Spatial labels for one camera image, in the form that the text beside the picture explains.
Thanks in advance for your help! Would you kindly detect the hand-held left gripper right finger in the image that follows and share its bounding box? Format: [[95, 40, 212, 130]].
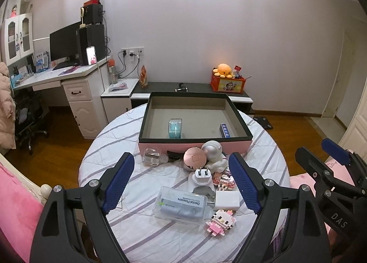
[[228, 152, 331, 263]]

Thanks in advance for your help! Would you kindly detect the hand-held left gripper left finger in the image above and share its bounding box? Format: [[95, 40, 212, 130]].
[[29, 152, 135, 263]]

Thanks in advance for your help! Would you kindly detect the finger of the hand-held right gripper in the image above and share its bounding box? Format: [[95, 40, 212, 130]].
[[321, 138, 367, 187], [295, 147, 363, 199]]

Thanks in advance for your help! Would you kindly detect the pink storage box black rim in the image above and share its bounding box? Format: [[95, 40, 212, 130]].
[[138, 92, 253, 157]]

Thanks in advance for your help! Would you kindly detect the pink cushion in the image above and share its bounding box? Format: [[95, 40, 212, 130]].
[[289, 157, 357, 192]]

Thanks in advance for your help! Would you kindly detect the pink white brick figure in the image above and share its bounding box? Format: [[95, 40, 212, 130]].
[[213, 166, 237, 191]]

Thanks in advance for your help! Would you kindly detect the white charger cube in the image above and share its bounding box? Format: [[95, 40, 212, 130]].
[[213, 191, 241, 212]]

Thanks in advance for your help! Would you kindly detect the white door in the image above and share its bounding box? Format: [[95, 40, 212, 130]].
[[337, 99, 367, 163]]

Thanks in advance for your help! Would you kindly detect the pink cat brick figure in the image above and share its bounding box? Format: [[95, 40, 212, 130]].
[[204, 208, 237, 236]]

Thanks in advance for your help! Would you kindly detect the white plug adapter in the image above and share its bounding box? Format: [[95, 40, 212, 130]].
[[188, 167, 214, 192]]

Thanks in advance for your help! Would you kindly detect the clear glass bottle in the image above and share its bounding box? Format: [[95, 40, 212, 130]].
[[142, 147, 168, 166]]

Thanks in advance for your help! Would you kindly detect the white astronaut figure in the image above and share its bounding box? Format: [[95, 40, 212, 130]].
[[201, 140, 229, 172]]

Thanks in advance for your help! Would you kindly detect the round pink compact case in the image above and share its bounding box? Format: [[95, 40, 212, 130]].
[[183, 147, 207, 172]]

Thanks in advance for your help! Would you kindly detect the black hair clip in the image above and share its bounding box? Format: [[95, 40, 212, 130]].
[[166, 150, 184, 162]]

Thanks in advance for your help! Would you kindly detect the clear dental floss box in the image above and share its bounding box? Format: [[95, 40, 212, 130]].
[[153, 186, 209, 225]]

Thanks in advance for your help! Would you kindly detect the black bathroom scale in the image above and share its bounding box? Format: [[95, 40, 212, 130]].
[[252, 116, 274, 130]]

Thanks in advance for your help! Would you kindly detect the teal clear plastic box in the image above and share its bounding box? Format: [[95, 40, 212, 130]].
[[169, 118, 183, 140]]

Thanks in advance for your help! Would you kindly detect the white side cabinet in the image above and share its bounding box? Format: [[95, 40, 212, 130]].
[[100, 78, 139, 126]]

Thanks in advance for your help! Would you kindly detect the red printed toy box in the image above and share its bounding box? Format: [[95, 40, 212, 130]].
[[210, 69, 247, 95]]

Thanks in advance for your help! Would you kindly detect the pink blanket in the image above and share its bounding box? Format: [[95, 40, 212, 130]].
[[0, 162, 45, 256]]

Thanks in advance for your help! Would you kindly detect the black white low cabinet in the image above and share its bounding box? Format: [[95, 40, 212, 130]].
[[130, 82, 254, 114]]

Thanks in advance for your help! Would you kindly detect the black office chair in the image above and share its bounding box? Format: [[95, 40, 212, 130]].
[[13, 91, 50, 155]]

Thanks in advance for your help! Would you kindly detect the orange standing figurine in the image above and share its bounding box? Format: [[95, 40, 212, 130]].
[[139, 64, 150, 89]]

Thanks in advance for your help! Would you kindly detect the red lidded water bottle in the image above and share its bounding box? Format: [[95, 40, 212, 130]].
[[107, 58, 119, 85]]

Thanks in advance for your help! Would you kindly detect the orange octopus plush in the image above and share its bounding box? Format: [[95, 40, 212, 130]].
[[212, 63, 234, 78]]

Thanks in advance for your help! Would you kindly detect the white desk with drawers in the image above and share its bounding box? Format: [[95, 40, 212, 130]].
[[11, 56, 112, 139]]

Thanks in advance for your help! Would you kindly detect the black keyboard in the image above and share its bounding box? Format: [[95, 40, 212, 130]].
[[52, 61, 81, 71]]

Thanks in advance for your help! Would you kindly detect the smartphone with lit screen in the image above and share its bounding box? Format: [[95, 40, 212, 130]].
[[86, 46, 97, 66]]

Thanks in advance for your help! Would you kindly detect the pink padded coat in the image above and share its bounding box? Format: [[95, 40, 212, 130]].
[[0, 62, 17, 150]]

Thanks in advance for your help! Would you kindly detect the black computer tower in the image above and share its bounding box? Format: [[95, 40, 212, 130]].
[[77, 23, 106, 66]]

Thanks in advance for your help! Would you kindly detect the black computer monitor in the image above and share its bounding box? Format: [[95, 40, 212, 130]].
[[49, 21, 82, 63]]

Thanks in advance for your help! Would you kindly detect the black speaker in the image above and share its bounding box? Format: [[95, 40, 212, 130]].
[[83, 3, 104, 26]]

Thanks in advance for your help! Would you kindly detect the white glass-door cabinet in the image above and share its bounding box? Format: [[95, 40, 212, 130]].
[[0, 12, 35, 66]]

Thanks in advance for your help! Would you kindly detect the white bed frame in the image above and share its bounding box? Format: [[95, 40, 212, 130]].
[[0, 152, 53, 204]]

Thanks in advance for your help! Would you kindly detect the white wall power outlet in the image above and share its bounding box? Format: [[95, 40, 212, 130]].
[[121, 47, 145, 57]]

